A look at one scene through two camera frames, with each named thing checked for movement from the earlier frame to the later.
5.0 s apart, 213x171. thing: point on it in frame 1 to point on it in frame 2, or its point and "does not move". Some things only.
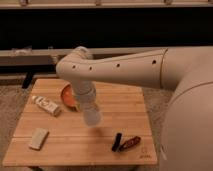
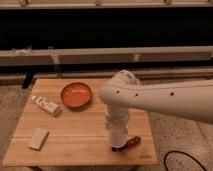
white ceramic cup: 91,114 to 118,136
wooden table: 51,134 does not move
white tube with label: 47,105 does not move
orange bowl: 69,98 does not move
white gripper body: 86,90 to 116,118
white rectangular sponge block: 38,138 does not move
